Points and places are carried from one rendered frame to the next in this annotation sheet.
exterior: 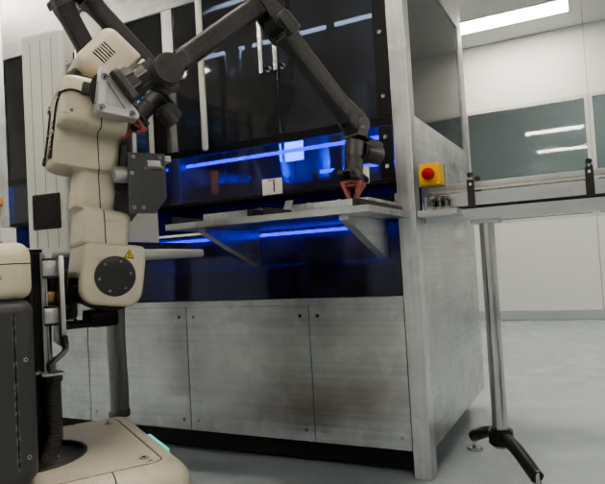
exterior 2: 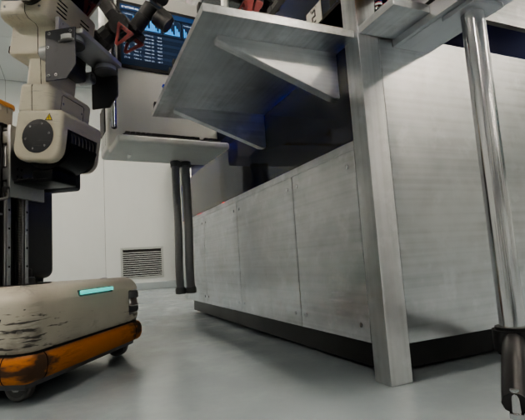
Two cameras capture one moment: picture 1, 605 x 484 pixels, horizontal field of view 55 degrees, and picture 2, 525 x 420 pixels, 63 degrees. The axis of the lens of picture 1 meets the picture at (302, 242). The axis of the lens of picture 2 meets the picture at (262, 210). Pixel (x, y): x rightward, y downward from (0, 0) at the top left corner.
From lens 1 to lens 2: 1.34 m
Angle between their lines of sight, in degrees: 40
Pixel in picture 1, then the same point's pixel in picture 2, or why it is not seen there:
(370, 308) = (329, 166)
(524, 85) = not seen: outside the picture
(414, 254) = (358, 82)
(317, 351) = (298, 226)
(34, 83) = not seen: hidden behind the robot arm
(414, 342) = (365, 197)
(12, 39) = not seen: hidden behind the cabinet
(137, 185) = (52, 57)
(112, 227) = (37, 96)
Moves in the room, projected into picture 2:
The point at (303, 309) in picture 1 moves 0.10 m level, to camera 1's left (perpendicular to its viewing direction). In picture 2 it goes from (289, 182) to (266, 187)
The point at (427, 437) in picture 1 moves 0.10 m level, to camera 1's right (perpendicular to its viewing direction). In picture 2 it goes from (383, 324) to (426, 327)
